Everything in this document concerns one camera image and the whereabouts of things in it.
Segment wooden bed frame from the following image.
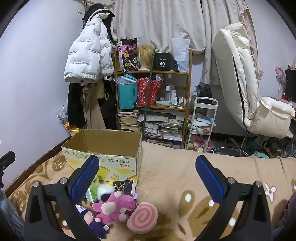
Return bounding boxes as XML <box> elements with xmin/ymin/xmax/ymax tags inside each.
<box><xmin>5</xmin><ymin>136</ymin><xmax>72</xmax><ymax>197</ymax></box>

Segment white trolley cart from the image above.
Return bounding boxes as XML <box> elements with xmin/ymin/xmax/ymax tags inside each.
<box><xmin>186</xmin><ymin>97</ymin><xmax>218</xmax><ymax>152</ymax></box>

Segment stack of old books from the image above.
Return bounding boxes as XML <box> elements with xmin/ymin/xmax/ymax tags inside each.
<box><xmin>118</xmin><ymin>110</ymin><xmax>142</xmax><ymax>132</ymax></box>

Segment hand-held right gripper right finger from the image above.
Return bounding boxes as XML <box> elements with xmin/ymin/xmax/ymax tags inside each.
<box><xmin>195</xmin><ymin>155</ymin><xmax>272</xmax><ymax>241</ymax></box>

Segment pile of snack bags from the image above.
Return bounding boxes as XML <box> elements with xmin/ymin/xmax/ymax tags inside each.
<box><xmin>57</xmin><ymin>105</ymin><xmax>80</xmax><ymax>136</ymax></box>

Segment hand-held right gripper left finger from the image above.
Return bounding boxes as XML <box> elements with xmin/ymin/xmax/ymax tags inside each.
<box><xmin>24</xmin><ymin>155</ymin><xmax>105</xmax><ymax>241</ymax></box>

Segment white and black plush toy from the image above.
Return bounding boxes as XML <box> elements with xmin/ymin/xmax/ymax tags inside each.
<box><xmin>96</xmin><ymin>182</ymin><xmax>116</xmax><ymax>202</ymax></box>

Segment beige printed blanket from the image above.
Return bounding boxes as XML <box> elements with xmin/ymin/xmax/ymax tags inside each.
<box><xmin>5</xmin><ymin>141</ymin><xmax>296</xmax><ymax>241</ymax></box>

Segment cream floral curtain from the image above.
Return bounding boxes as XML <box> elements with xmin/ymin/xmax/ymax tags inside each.
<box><xmin>112</xmin><ymin>0</ymin><xmax>259</xmax><ymax>84</ymax></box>

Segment wooden shelf unit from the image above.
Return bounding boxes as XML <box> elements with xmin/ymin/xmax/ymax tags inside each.
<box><xmin>114</xmin><ymin>49</ymin><xmax>193</xmax><ymax>149</ymax></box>

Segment white puffer jacket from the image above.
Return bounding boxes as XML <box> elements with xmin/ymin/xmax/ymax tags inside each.
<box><xmin>64</xmin><ymin>10</ymin><xmax>114</xmax><ymax>83</ymax></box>

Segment dark cloth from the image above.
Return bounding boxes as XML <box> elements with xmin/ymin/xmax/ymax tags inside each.
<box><xmin>272</xmin><ymin>192</ymin><xmax>296</xmax><ymax>241</ymax></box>

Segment dark hanging coat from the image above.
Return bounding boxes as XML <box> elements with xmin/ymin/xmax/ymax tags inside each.
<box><xmin>99</xmin><ymin>79</ymin><xmax>118</xmax><ymax>130</ymax></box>

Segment purple plush doll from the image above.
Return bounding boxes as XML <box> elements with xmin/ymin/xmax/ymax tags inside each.
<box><xmin>75</xmin><ymin>204</ymin><xmax>110</xmax><ymax>240</ymax></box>

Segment black hanging garment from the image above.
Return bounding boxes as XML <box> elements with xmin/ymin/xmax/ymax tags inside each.
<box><xmin>68</xmin><ymin>82</ymin><xmax>86</xmax><ymax>129</ymax></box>

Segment beige coat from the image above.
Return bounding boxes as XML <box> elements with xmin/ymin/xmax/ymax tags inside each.
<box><xmin>82</xmin><ymin>81</ymin><xmax>109</xmax><ymax>130</ymax></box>

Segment pile of magazines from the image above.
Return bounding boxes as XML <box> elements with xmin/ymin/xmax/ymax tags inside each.
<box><xmin>137</xmin><ymin>113</ymin><xmax>184</xmax><ymax>142</ymax></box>

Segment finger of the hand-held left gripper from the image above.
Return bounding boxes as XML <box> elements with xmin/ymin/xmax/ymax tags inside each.
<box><xmin>0</xmin><ymin>151</ymin><xmax>16</xmax><ymax>189</ymax></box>

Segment green thin pole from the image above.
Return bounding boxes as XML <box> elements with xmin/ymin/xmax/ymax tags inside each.
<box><xmin>142</xmin><ymin>45</ymin><xmax>158</xmax><ymax>139</ymax></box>

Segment black and pink printed bag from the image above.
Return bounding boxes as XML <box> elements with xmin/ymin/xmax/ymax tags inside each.
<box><xmin>117</xmin><ymin>37</ymin><xmax>139</xmax><ymax>72</ymax></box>

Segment pink plush toy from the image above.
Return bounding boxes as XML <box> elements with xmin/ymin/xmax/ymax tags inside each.
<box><xmin>92</xmin><ymin>191</ymin><xmax>139</xmax><ymax>224</ymax></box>

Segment blonde wig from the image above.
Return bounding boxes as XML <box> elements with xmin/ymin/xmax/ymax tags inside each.
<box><xmin>137</xmin><ymin>45</ymin><xmax>155</xmax><ymax>70</ymax></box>

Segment pink swirl cushion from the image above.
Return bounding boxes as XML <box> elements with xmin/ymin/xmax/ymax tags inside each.
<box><xmin>126</xmin><ymin>202</ymin><xmax>159</xmax><ymax>232</ymax></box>

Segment clear plastic bag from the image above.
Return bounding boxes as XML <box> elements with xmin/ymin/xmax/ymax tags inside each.
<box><xmin>171</xmin><ymin>37</ymin><xmax>190</xmax><ymax>73</ymax></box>

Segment grey cloth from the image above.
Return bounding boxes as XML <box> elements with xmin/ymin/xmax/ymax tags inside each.
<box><xmin>0</xmin><ymin>189</ymin><xmax>25</xmax><ymax>241</ymax></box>

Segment cream padded office chair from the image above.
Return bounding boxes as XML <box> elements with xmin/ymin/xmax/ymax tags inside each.
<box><xmin>211</xmin><ymin>22</ymin><xmax>296</xmax><ymax>158</ymax></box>

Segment black square box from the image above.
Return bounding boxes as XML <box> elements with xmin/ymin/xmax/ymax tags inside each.
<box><xmin>154</xmin><ymin>53</ymin><xmax>171</xmax><ymax>71</ymax></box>

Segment pink desk fan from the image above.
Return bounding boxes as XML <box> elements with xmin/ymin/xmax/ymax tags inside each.
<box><xmin>275</xmin><ymin>67</ymin><xmax>287</xmax><ymax>98</ymax></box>

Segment black monitor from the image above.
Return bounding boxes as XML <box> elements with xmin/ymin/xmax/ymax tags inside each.
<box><xmin>285</xmin><ymin>69</ymin><xmax>296</xmax><ymax>102</ymax></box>

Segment red gift bag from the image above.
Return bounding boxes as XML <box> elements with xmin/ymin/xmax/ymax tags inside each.
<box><xmin>137</xmin><ymin>77</ymin><xmax>162</xmax><ymax>106</ymax></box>

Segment cardboard box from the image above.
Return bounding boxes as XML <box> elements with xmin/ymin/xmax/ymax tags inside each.
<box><xmin>61</xmin><ymin>129</ymin><xmax>142</xmax><ymax>186</ymax></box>

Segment group of skincare bottles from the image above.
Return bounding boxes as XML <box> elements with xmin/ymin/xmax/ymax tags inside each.
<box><xmin>165</xmin><ymin>84</ymin><xmax>187</xmax><ymax>107</ymax></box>

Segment green tissue pack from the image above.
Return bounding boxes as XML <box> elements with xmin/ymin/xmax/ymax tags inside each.
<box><xmin>85</xmin><ymin>173</ymin><xmax>100</xmax><ymax>203</ymax></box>

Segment teal paper bag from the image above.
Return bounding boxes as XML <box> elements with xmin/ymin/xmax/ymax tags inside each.
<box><xmin>117</xmin><ymin>74</ymin><xmax>138</xmax><ymax>110</ymax></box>

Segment black tissue pack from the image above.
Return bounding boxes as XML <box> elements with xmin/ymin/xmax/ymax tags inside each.
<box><xmin>113</xmin><ymin>180</ymin><xmax>137</xmax><ymax>196</ymax></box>

